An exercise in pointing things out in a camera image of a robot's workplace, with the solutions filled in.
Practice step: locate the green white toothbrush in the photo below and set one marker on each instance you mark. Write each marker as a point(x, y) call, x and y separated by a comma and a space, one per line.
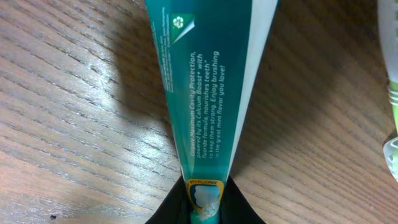
point(387, 24)

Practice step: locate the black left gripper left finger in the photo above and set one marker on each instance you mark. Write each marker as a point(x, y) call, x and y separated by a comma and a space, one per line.
point(175, 207)

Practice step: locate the green toothpaste tube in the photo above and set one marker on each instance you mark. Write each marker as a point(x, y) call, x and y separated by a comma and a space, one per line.
point(209, 52)

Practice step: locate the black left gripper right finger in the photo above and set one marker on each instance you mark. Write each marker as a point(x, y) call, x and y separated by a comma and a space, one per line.
point(235, 209)

